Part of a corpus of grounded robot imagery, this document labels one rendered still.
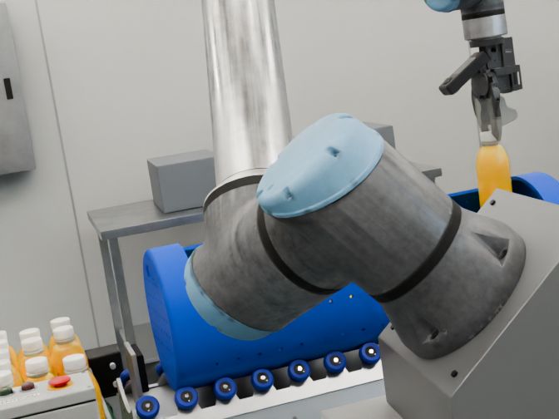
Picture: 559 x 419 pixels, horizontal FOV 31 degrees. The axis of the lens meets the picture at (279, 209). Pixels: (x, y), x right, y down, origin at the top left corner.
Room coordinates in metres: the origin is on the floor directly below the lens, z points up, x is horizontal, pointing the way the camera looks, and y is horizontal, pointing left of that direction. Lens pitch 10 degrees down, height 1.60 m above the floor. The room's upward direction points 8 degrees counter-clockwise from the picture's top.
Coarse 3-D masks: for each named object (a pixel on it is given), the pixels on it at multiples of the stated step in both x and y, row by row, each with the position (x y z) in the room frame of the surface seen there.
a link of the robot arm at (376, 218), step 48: (336, 144) 1.08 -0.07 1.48; (384, 144) 1.12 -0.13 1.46; (288, 192) 1.08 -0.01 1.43; (336, 192) 1.06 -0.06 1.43; (384, 192) 1.08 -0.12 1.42; (432, 192) 1.11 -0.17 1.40; (288, 240) 1.12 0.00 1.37; (336, 240) 1.08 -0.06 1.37; (384, 240) 1.07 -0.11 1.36; (432, 240) 1.08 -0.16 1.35; (336, 288) 1.15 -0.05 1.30; (384, 288) 1.10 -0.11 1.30
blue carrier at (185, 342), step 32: (512, 192) 2.22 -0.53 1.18; (544, 192) 2.03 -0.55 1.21; (160, 256) 1.85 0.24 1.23; (160, 288) 1.81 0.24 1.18; (352, 288) 1.85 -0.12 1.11; (160, 320) 1.87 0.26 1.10; (192, 320) 1.77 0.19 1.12; (320, 320) 1.84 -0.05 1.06; (352, 320) 1.86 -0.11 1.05; (384, 320) 1.88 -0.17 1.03; (160, 352) 1.95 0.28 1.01; (192, 352) 1.77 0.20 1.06; (224, 352) 1.79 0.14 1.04; (256, 352) 1.81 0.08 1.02; (288, 352) 1.84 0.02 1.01; (320, 352) 1.88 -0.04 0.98; (192, 384) 1.81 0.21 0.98
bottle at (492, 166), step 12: (492, 144) 2.09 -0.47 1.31; (480, 156) 2.09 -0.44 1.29; (492, 156) 2.07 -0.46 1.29; (504, 156) 2.08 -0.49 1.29; (480, 168) 2.09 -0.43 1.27; (492, 168) 2.07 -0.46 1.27; (504, 168) 2.07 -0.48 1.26; (480, 180) 2.09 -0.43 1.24; (492, 180) 2.07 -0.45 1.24; (504, 180) 2.07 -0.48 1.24; (480, 192) 2.10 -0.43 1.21; (492, 192) 2.07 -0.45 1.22; (480, 204) 2.10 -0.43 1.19
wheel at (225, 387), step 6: (222, 378) 1.82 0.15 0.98; (228, 378) 1.82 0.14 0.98; (216, 384) 1.81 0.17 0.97; (222, 384) 1.82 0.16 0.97; (228, 384) 1.82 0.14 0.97; (234, 384) 1.82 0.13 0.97; (216, 390) 1.81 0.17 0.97; (222, 390) 1.81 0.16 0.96; (228, 390) 1.81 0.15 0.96; (234, 390) 1.81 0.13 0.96; (216, 396) 1.81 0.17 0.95; (222, 396) 1.80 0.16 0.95; (228, 396) 1.80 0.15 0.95
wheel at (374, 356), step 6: (360, 348) 1.90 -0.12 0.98; (366, 348) 1.90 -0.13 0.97; (372, 348) 1.90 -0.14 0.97; (378, 348) 1.90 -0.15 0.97; (360, 354) 1.89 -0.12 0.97; (366, 354) 1.89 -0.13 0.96; (372, 354) 1.89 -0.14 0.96; (378, 354) 1.89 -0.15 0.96; (366, 360) 1.88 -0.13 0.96; (372, 360) 1.88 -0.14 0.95; (378, 360) 1.89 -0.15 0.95
